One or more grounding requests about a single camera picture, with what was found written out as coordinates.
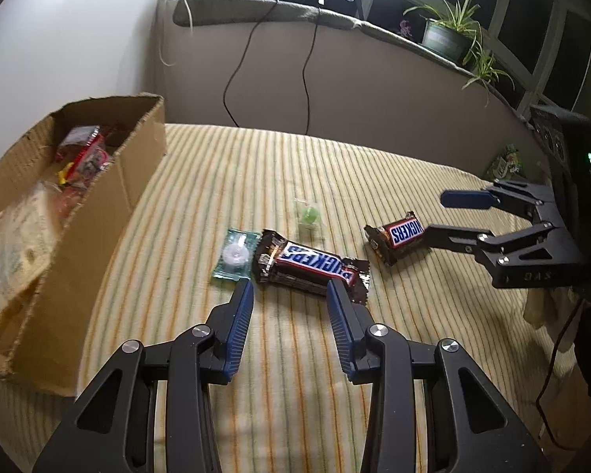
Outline green snack bag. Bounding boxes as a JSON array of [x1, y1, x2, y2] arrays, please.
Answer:
[[483, 143, 523, 181]]

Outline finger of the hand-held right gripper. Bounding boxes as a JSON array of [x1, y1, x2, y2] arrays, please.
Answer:
[[424, 222, 568, 260], [440, 180, 556, 221]]

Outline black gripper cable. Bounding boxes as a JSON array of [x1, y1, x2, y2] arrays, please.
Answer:
[[534, 296, 584, 451]]

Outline black power cable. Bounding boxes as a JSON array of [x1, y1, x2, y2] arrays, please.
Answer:
[[301, 5, 326, 135], [223, 0, 279, 129]]

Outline potted spider plant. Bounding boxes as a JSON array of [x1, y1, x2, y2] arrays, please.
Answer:
[[403, 0, 515, 106]]

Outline brown cardboard box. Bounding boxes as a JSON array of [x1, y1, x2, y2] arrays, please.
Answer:
[[0, 93, 167, 397]]

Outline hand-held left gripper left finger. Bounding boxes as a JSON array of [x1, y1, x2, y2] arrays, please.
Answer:
[[32, 280, 255, 473]]

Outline striped bed sheet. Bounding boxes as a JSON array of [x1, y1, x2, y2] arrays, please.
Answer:
[[0, 123, 591, 473]]

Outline green packet white round candy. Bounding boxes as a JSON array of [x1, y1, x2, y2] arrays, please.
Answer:
[[212, 228, 261, 284]]

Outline large brown chocolate bar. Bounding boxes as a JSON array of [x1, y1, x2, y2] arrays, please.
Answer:
[[253, 229, 372, 304]]

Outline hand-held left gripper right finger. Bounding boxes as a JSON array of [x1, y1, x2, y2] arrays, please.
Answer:
[[326, 280, 545, 473]]

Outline small brown chocolate bar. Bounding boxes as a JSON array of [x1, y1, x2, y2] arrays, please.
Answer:
[[363, 211, 431, 267]]

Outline wrapped bread loaf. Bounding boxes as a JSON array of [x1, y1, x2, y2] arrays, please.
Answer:
[[0, 182, 65, 328]]

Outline grey window frame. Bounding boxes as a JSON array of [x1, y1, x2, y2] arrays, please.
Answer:
[[487, 0, 591, 119]]

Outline small green wrapped candy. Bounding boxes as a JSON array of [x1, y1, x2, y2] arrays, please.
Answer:
[[295, 198, 321, 240]]

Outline white cloth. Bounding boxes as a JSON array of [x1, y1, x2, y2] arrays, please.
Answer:
[[522, 283, 579, 350]]

